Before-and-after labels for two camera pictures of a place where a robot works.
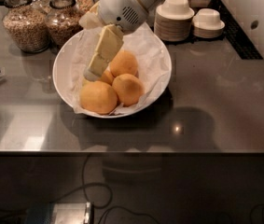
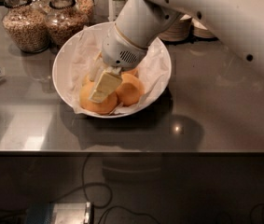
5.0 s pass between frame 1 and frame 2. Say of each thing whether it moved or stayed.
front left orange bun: stayed
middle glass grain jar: stayed
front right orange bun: stayed
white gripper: moved
